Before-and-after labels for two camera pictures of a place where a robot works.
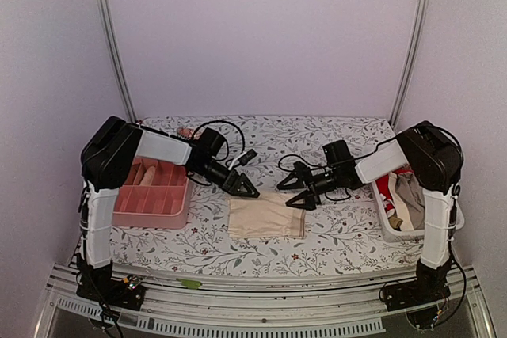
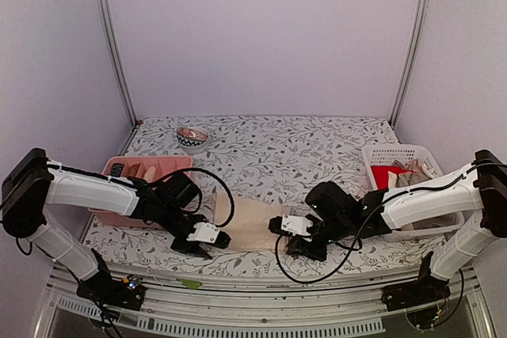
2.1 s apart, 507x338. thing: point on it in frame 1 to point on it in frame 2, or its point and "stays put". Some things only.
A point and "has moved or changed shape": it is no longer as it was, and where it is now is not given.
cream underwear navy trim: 148,178 stays put
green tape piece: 189,283 stays put
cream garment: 266,216 has moved or changed shape
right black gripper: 311,196 to 304,250
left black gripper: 233,183 to 192,248
